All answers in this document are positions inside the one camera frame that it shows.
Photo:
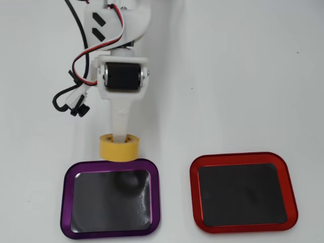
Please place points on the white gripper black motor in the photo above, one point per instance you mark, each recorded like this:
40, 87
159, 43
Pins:
122, 75

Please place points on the purple metal dish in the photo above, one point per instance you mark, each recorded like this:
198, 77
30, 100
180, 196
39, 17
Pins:
68, 202

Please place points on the red metal dish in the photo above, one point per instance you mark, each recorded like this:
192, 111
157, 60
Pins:
195, 197

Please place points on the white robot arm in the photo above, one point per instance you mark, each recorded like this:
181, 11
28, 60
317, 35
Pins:
134, 22

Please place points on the yellow masking tape roll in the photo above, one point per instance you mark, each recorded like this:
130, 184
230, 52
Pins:
119, 150

